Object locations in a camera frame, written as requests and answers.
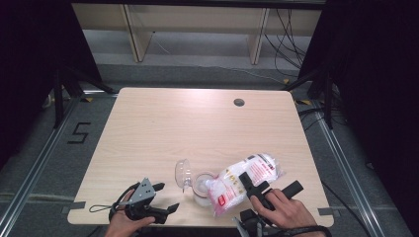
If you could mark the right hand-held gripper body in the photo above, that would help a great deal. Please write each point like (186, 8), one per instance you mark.
(293, 189)

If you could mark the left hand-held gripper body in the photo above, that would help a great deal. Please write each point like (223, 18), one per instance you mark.
(143, 192)

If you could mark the red and white sugar bag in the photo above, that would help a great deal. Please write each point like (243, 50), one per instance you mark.
(230, 184)

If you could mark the clear glass jar with lid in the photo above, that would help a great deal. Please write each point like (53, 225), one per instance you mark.
(199, 184)

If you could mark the person's right hand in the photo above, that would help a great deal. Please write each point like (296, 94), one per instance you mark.
(286, 214)

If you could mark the person's left hand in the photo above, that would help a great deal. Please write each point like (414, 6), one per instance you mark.
(122, 228)

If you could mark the grey tape strip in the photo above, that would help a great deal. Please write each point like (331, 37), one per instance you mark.
(77, 205)
(326, 211)

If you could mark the yellow black tape piece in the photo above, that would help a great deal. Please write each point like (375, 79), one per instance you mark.
(286, 81)
(303, 102)
(87, 99)

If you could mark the black metal stand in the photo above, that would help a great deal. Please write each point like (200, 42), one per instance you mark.
(328, 98)
(58, 98)

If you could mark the dark curtain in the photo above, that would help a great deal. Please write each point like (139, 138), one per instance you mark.
(378, 82)
(26, 65)

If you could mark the beige wooden shelf unit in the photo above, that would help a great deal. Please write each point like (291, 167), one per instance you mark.
(197, 18)

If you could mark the metal floor rail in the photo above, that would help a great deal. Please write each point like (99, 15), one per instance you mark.
(38, 164)
(344, 164)

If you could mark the black top frame bar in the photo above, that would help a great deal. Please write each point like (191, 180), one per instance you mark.
(197, 2)

